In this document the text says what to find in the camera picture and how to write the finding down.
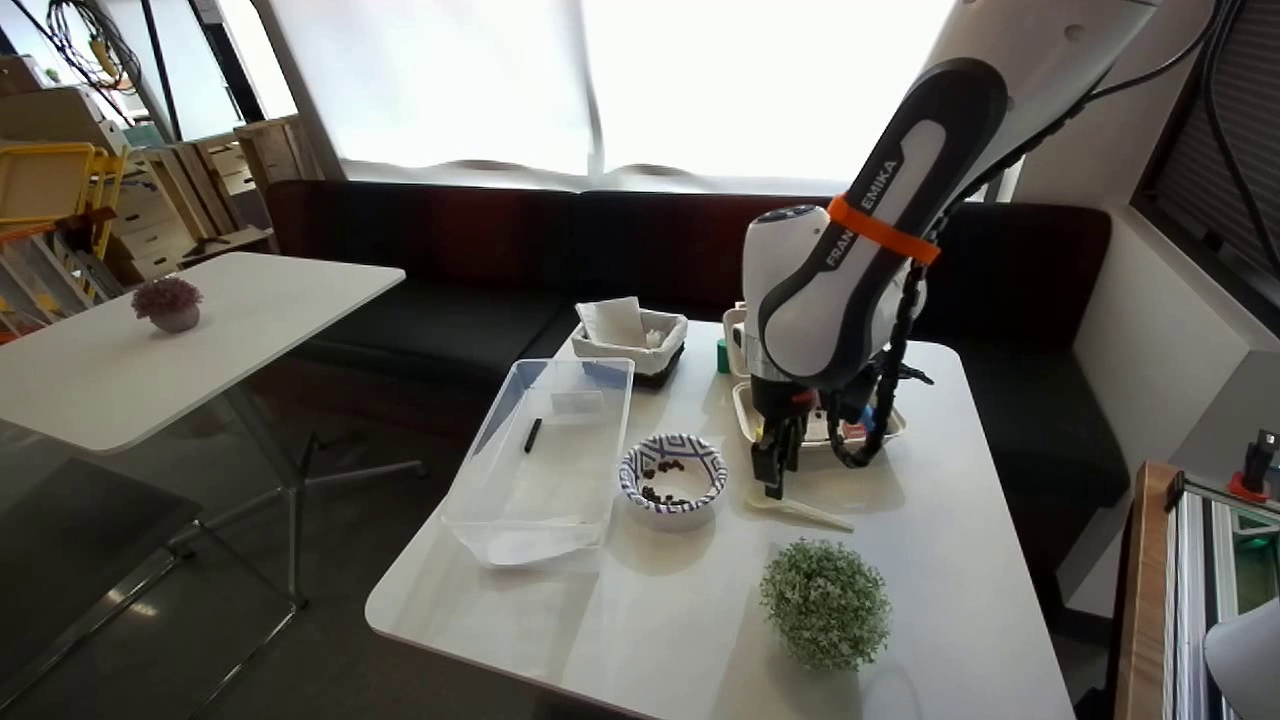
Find beige foam clamshell container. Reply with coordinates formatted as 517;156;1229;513
722;299;914;452

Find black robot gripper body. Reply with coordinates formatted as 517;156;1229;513
748;374;819;452

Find black bench sofa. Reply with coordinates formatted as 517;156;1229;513
260;175;1138;594

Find light wooden crates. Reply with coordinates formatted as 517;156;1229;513
110;112;333;288

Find small white square container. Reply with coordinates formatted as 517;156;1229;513
567;290;693;378

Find red and black tool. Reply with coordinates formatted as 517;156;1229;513
1223;424;1280;508

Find clear plastic bin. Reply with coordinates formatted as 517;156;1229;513
435;353;639;573

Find yellow metal shelf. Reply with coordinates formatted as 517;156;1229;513
0;137;134;258

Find brown wooden plank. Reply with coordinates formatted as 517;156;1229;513
1108;455;1191;720

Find blue patterned paper bowl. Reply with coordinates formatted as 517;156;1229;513
616;431;733;526

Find black cable bundle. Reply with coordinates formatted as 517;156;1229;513
819;258;939;473

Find dark window blind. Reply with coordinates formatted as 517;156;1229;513
1131;0;1280;336

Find dark coffee beans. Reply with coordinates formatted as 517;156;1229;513
637;446;714;513

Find white plastic spoon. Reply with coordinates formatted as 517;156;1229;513
739;492;860;535

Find orange strap band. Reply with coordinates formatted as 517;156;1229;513
824;191;944;273

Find white side table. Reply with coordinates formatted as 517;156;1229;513
0;247;412;673

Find white round lamp shade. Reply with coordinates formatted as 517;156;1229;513
1206;591;1280;720

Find green round artificial plant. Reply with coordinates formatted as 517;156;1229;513
761;535;894;673

